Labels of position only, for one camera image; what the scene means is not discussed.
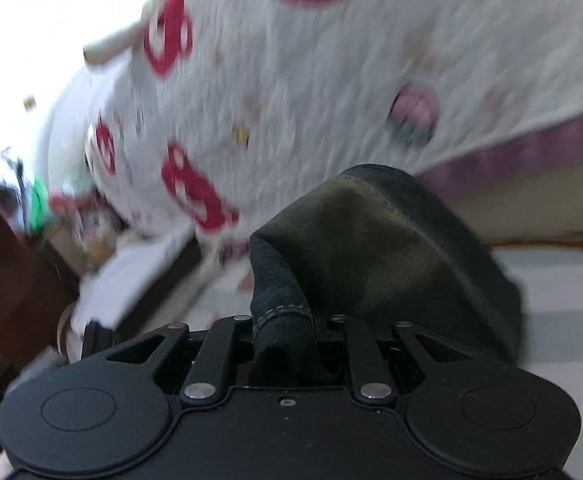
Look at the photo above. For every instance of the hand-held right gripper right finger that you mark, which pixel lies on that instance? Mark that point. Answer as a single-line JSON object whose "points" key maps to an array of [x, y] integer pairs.
{"points": [[361, 350]]}

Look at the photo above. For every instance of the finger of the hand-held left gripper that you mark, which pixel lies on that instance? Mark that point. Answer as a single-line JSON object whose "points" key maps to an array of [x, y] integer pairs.
{"points": [[99, 340]]}

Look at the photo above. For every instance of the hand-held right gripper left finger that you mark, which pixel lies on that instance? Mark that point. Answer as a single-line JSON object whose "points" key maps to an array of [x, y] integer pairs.
{"points": [[221, 350]]}

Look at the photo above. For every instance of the dark denim jeans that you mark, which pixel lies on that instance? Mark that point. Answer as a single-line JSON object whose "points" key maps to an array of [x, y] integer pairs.
{"points": [[371, 240]]}

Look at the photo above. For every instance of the white folded cloth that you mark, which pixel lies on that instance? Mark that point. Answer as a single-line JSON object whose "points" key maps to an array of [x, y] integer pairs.
{"points": [[116, 285]]}

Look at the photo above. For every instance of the brown wooden cabinet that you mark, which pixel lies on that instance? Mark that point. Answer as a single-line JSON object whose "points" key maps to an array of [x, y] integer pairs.
{"points": [[16, 290]]}

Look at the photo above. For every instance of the grey bunny plush toy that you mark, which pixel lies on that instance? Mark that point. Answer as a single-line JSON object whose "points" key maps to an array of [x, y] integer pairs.
{"points": [[94, 230]]}

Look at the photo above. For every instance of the green plastic bag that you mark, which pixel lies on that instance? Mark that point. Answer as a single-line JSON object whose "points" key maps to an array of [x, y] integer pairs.
{"points": [[39, 205]]}

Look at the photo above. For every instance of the beige mattress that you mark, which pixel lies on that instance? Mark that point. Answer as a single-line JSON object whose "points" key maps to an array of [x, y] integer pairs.
{"points": [[546, 210]]}

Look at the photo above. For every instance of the white quilt with red bears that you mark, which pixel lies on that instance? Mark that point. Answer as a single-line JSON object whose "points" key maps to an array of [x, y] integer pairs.
{"points": [[321, 85]]}

